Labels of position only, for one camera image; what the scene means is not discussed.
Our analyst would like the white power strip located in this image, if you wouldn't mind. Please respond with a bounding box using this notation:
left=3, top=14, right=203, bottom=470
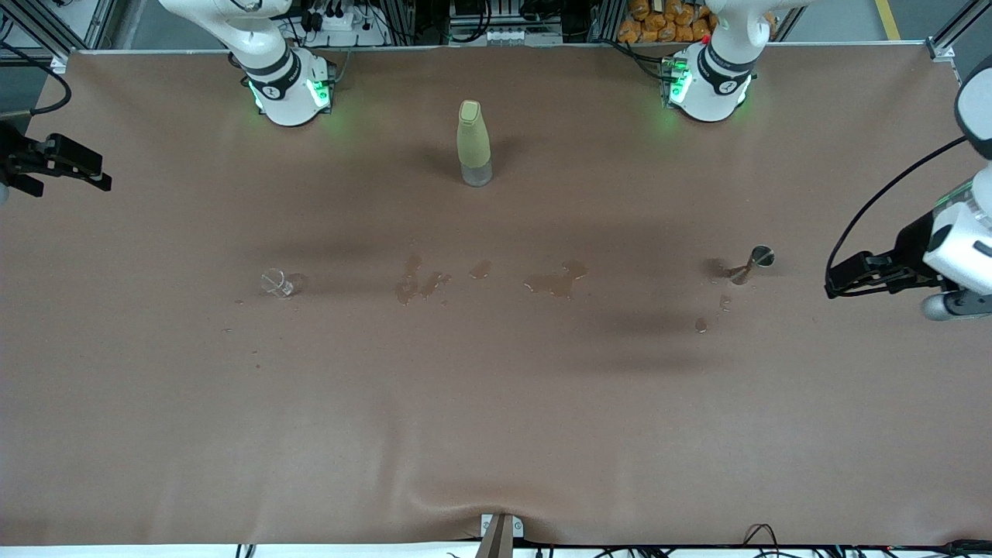
left=302, top=6, right=388, bottom=36

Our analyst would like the black electronics rack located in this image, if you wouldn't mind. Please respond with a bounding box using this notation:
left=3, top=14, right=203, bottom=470
left=391, top=0, right=617, bottom=43

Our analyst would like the clear glass measuring beaker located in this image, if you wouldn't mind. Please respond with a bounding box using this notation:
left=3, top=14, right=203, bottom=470
left=260, top=267, right=299, bottom=299

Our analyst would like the steel jigger cup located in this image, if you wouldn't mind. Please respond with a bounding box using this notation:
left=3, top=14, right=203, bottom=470
left=728, top=245, right=776, bottom=286

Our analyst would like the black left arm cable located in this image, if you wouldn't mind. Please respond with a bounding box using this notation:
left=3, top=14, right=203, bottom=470
left=825, top=136, right=973, bottom=299

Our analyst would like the orange snack bag pile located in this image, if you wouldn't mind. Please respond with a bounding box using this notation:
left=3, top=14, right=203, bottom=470
left=618, top=0, right=776, bottom=43

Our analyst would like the brown table cloth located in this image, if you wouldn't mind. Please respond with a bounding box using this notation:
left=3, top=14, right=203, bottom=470
left=0, top=43, right=992, bottom=547

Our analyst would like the metal table edge clamp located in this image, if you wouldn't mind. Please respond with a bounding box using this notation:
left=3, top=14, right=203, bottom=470
left=474, top=513, right=524, bottom=558

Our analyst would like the long white socket strip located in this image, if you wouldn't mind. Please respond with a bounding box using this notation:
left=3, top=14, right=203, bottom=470
left=448, top=27, right=564, bottom=46

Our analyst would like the aluminium frame profile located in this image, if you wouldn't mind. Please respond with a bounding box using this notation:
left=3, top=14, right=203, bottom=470
left=926, top=0, right=992, bottom=61
left=0, top=0, right=117, bottom=74

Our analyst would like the yellow-green bottle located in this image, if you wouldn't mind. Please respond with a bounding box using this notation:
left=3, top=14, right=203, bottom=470
left=456, top=99, right=494, bottom=188

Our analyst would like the looped black cable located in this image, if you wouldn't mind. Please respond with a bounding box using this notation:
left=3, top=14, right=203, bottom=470
left=740, top=524, right=780, bottom=555

